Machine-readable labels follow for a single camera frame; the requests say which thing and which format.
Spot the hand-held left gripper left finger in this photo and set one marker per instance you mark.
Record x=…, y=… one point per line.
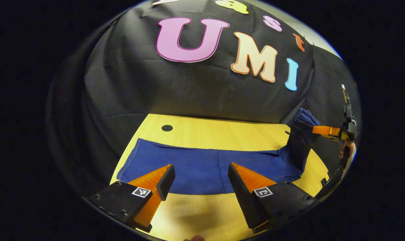
x=167, y=180

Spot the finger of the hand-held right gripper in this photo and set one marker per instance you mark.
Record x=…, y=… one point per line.
x=324, y=130

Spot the black backdrop cloth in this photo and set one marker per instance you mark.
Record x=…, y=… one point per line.
x=189, y=93

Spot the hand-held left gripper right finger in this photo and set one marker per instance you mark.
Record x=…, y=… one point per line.
x=242, y=197

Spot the blue jeans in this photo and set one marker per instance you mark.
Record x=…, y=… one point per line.
x=195, y=167

